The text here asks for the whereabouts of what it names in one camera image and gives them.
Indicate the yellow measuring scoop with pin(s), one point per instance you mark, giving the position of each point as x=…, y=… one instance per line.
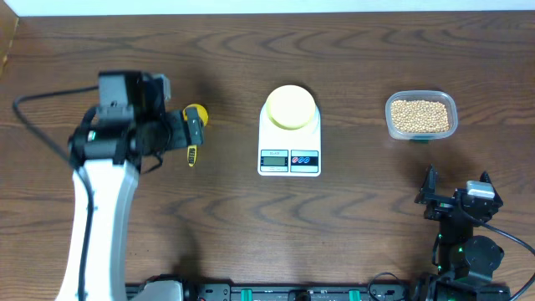
x=196, y=117

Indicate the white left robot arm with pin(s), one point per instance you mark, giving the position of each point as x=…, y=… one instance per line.
x=106, y=149

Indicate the pale yellow bowl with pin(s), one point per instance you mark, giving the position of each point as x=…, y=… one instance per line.
x=290, y=107

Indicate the clear plastic container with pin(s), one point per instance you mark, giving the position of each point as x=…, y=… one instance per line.
x=429, y=95

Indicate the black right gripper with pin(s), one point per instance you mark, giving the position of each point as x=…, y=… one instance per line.
x=440, y=206

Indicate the white digital kitchen scale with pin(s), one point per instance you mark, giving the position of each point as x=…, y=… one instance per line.
x=284, y=152

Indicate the soybeans in container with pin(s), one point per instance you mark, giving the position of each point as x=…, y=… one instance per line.
x=419, y=116

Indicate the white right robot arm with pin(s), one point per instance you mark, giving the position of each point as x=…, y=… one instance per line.
x=465, y=261

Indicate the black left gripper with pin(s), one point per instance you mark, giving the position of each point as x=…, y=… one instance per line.
x=179, y=135

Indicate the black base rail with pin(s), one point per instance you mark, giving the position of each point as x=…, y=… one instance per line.
x=227, y=292

